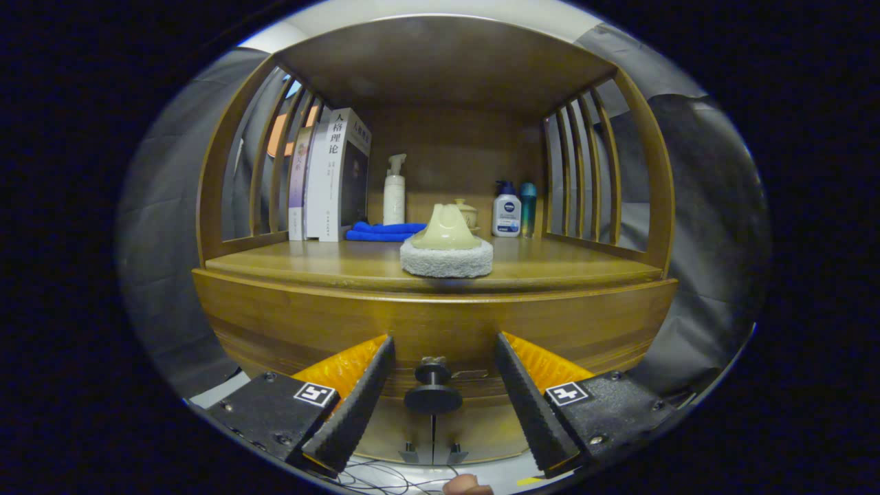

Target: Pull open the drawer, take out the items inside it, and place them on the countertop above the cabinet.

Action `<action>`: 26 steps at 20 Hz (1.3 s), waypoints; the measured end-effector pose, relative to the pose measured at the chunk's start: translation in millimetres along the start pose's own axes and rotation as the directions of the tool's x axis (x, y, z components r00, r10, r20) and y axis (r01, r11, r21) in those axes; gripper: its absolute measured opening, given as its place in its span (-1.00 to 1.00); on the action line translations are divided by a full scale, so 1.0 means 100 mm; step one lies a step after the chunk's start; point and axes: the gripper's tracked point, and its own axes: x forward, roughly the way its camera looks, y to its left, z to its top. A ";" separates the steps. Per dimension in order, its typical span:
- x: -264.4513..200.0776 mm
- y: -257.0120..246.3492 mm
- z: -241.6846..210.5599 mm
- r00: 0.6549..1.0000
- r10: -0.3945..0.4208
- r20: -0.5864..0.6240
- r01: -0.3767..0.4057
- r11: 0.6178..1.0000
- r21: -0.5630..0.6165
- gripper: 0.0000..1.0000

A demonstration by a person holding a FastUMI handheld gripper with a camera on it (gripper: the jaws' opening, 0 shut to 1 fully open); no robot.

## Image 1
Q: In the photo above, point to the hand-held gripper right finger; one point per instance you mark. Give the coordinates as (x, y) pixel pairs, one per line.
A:
(526, 399)

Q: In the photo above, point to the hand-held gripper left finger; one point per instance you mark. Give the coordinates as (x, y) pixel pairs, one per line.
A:
(361, 399)

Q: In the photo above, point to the wooden drawer with black knob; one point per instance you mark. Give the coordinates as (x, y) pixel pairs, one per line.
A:
(309, 323)

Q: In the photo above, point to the wooden countertop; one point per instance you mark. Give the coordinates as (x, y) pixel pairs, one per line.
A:
(550, 265)

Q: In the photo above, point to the wooden cabinet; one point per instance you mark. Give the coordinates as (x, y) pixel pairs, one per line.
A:
(454, 137)

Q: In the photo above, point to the folded blue cloth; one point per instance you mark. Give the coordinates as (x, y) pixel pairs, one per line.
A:
(378, 232)

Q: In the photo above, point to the white lotion bottle blue cap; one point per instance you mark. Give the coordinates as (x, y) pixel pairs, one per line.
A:
(506, 213)

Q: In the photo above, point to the teal bottle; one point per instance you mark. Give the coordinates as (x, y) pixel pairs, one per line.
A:
(528, 210)

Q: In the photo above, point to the beige lidded ceramic cup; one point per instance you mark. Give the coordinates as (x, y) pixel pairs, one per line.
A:
(469, 213)

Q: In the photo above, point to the white pump bottle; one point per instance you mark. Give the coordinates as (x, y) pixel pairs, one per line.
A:
(394, 199)

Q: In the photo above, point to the thin white book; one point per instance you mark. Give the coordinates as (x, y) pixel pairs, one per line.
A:
(316, 185)

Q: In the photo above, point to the purple book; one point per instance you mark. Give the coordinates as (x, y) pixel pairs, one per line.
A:
(298, 185)

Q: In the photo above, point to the thick white book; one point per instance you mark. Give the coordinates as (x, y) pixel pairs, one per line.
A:
(344, 172)

